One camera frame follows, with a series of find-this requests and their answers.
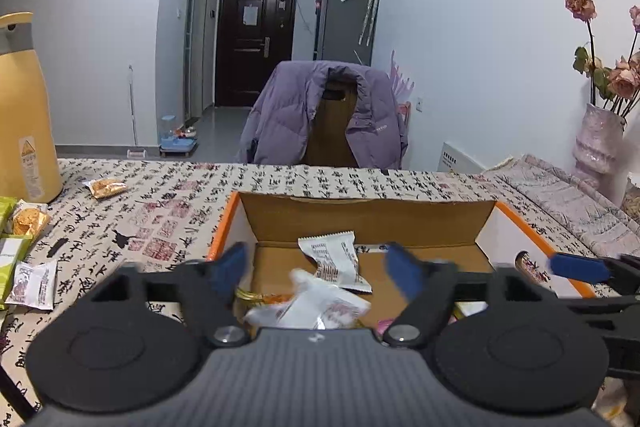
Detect grey side door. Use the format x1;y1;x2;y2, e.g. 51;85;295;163
182;0;211;124

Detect folded patterned blanket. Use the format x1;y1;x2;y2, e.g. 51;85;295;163
479;154;640;259

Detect small orange cracker packet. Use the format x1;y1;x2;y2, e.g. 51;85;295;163
9;202;52;239

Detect glass storage jar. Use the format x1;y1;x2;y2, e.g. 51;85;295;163
621;176;640;220

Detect pink ribbed vase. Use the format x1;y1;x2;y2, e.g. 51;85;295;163
574;103;627;201

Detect white mop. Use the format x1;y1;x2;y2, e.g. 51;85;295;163
126;64;147;158

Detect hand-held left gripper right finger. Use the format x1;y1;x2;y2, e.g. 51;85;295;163
380;242;559;351

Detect grey refrigerator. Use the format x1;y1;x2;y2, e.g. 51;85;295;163
313;0;381;66

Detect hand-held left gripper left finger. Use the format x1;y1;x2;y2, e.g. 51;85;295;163
82;241;254;349

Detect white folded umbrella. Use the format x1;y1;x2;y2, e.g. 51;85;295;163
357;0;381;48

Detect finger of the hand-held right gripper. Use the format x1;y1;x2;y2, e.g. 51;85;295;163
565;294;640;380
549;253;640;297

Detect brown wooden chair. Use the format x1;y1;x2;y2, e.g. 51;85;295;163
304;77;360;168

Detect blue pet water feeder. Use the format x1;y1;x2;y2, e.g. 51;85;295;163
159;114;199;156

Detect dark entrance door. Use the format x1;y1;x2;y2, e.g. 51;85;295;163
215;0;299;108

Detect purple puffer jacket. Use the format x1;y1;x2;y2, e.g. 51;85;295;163
235;60;409;170

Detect small green white snack packet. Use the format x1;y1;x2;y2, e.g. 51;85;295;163
0;234;34;310

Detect dried pink roses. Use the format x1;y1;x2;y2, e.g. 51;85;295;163
562;0;640;118

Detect orange cardboard box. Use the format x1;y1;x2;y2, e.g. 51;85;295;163
207;190;599;340

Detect small orange snack packet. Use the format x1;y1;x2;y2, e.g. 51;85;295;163
82;178;129;200

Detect pink leaf decoration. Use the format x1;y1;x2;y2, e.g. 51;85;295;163
387;49;417;108

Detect yellow thermos bottle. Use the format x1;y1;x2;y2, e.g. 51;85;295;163
0;12;64;204

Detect large orange snack packet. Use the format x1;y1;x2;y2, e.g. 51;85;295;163
234;286;295;309

